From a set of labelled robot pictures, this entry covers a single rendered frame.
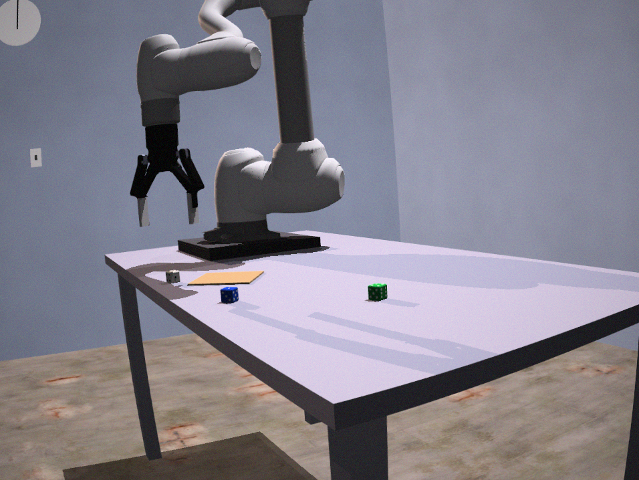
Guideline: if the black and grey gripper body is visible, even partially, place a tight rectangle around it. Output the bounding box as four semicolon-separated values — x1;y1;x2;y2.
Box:
145;124;178;172

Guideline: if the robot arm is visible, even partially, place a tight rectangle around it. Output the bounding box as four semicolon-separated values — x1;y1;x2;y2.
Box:
136;0;345;243

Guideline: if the green die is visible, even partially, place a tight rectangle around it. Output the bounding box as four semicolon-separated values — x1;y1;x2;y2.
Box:
368;283;388;301

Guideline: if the tan flat mat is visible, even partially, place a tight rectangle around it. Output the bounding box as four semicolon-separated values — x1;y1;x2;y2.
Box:
188;271;264;285

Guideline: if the blue die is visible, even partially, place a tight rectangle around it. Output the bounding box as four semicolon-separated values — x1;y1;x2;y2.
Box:
220;287;239;303

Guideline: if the white die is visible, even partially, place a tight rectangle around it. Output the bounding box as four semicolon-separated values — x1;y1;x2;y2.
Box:
166;270;180;283

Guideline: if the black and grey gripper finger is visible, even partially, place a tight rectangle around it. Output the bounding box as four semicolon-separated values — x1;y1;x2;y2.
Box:
160;149;205;224
130;155;159;227

